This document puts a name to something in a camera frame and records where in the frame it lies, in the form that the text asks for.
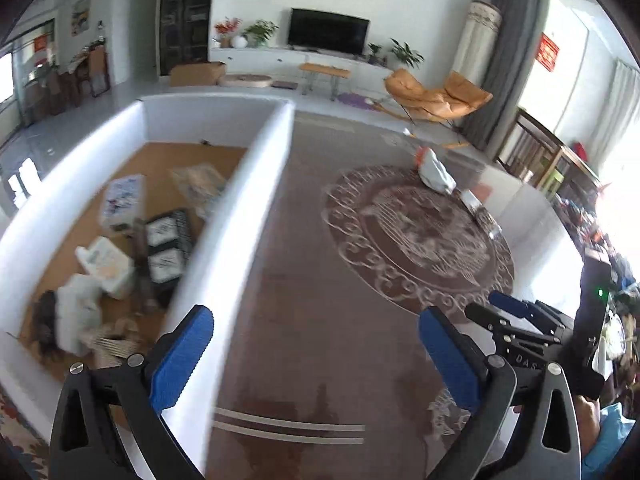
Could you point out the dark glass cabinet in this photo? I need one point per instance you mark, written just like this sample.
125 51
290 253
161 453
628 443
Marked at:
187 15

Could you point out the large leafy potted plant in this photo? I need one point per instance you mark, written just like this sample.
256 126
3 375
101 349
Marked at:
406 52

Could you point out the grey curtain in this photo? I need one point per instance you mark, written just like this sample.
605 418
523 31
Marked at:
515 60

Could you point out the patterned glass cup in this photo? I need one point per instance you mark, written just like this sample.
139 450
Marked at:
475 202

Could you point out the white storage container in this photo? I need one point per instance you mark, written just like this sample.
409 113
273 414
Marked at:
255 185

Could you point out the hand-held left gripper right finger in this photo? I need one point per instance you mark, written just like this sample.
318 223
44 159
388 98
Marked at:
447 360

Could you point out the bushy green potted plant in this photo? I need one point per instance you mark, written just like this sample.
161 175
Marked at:
260 32

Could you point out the round beige pet bed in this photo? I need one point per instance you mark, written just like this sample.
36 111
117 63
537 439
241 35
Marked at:
246 80

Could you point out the black printed box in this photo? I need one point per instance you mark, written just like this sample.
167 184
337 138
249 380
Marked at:
165 250

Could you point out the purple floor mat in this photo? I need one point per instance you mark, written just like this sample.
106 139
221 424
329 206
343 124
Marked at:
352 100

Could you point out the orange lounge chair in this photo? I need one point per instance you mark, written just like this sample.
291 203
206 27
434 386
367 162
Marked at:
425 95

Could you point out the person's blue clothing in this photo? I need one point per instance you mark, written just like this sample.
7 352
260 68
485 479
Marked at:
612 435

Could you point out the framed wall painting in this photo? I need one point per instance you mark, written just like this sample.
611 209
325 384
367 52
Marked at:
81 15

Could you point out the white lotion bottle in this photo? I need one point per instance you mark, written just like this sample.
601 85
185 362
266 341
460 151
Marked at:
107 265

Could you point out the wooden dining furniture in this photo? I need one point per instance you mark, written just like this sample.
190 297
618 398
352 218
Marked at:
95 67

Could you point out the dark wooden chair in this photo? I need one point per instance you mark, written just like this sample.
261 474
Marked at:
525 135

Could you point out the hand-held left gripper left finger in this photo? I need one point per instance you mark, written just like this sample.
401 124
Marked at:
180 355

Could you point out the white television cabinet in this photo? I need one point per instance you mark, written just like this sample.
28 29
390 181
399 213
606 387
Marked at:
260 58

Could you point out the white standing air conditioner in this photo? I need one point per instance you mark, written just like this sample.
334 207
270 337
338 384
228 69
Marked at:
477 35

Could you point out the small potted plant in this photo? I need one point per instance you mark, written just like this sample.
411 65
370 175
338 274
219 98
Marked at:
375 52

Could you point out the red flower plant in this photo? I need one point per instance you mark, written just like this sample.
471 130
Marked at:
227 27

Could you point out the person's right forearm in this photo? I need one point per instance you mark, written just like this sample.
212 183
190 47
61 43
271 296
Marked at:
587 425

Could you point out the red wall hanging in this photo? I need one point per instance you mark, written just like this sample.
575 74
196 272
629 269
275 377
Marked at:
549 51

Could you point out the patterned floor rug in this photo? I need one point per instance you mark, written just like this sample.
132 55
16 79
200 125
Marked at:
17 435

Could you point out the white knitted glove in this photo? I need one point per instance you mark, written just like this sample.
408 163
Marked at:
77 310

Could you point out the clear plastic box cartoon lid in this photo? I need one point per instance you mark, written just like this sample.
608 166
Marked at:
122 200

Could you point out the black flat television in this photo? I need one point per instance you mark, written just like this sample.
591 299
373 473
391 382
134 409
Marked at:
330 30

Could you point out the white round vase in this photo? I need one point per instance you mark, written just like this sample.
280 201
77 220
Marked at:
239 41

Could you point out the wooden bench metal legs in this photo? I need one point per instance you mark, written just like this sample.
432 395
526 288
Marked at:
325 69

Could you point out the red window decoration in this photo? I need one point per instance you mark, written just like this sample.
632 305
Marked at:
42 43

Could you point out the cardboard box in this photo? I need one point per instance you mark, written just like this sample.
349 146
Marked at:
197 74

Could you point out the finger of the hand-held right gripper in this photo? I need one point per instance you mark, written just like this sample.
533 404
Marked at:
507 302
482 313

